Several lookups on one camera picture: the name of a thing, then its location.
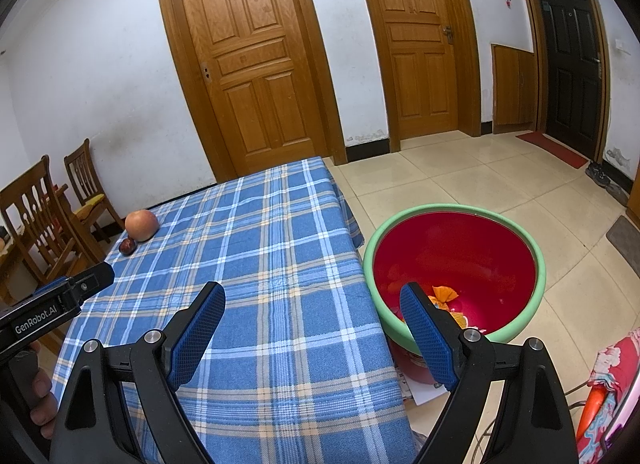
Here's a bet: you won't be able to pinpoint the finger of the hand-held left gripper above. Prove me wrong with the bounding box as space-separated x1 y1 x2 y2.
0 261 116 347
34 275 68 295

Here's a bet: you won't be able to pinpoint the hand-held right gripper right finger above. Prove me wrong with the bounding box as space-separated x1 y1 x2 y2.
400 282 581 464

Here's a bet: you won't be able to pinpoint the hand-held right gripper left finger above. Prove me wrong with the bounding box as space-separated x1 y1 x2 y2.
50 281 226 464

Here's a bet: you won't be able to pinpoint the red basin with green rim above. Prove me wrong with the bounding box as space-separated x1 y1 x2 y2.
362 203 546 357

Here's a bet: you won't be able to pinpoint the person's left hand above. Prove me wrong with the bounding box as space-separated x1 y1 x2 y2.
29 344 58 440

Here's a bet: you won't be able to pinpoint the white paper sheet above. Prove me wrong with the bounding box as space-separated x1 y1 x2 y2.
400 369 451 407

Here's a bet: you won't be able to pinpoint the wooden chair with yellow cushion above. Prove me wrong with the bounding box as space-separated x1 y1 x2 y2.
64 139 125 245

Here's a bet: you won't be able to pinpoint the large pale red apple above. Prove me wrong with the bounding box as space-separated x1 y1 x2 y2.
125 210 160 243

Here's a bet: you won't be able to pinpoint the blue plaid tablecloth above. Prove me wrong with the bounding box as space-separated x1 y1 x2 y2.
52 156 418 464

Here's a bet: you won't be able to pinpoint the orange carrot toy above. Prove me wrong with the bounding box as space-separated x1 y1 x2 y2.
576 386 613 442

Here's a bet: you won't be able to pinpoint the red floral cloth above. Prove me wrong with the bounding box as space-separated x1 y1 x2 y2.
575 329 640 464

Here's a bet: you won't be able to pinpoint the grey floor mat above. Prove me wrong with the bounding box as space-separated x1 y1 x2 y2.
606 215 640 265

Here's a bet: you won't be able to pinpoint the red doormat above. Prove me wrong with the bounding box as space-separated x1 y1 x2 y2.
515 131 590 170

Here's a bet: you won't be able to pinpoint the dark shoes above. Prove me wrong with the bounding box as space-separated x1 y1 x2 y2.
586 161 628 205

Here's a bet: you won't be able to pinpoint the wooden drawer cabinet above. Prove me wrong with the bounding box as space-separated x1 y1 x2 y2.
625 176 640 225

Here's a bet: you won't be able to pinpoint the low wooden cabinet door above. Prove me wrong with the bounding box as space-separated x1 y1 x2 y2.
491 44 538 134

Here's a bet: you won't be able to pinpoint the arched panel wooden door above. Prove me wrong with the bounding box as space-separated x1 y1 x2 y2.
152 0 348 184

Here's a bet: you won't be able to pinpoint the black door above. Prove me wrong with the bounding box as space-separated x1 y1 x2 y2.
515 0 612 165

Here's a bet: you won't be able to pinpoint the wooden door with metal handle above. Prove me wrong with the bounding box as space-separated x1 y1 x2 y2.
350 0 482 154

